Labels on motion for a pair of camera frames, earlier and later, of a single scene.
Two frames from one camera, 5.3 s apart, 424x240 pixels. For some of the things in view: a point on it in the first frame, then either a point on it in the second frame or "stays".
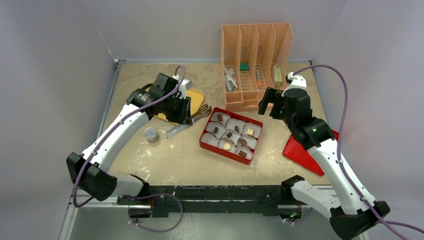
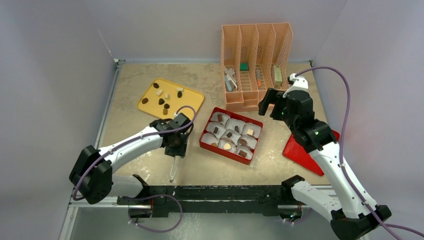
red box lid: x=301 y=155 stays
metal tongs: x=204 y=110 → x=176 y=161
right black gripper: x=271 y=98 stays
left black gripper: x=184 y=117 → x=180 y=151
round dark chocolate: x=243 y=141 stays
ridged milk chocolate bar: x=242 y=153 stays
